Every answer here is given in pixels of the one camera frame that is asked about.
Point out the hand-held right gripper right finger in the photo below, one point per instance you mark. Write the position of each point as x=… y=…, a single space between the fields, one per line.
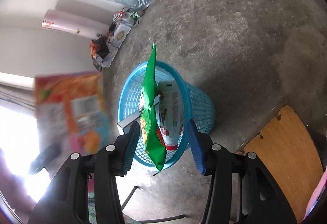
x=196 y=147

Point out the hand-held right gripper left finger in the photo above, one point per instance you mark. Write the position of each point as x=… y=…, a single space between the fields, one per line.
x=131 y=144

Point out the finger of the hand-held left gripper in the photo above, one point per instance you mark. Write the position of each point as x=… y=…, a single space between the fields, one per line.
x=44 y=158

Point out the green chip bag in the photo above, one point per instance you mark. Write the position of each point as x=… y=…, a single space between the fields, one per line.
x=150 y=121

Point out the blue plastic basket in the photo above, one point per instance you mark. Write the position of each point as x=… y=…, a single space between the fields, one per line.
x=196 y=104

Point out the white bottle with red cap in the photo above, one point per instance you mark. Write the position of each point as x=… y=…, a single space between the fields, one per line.
x=171 y=111

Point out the orange red snack bag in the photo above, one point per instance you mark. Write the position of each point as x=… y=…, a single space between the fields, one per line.
x=63 y=101

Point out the wooden board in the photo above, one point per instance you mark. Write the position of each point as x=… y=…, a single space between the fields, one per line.
x=281 y=150

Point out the black orange snack bag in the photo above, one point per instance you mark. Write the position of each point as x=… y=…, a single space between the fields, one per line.
x=101 y=52

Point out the pink garment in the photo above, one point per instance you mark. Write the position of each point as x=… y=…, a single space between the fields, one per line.
x=319 y=193

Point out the pink floral roll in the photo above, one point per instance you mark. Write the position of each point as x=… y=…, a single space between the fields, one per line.
x=74 y=22

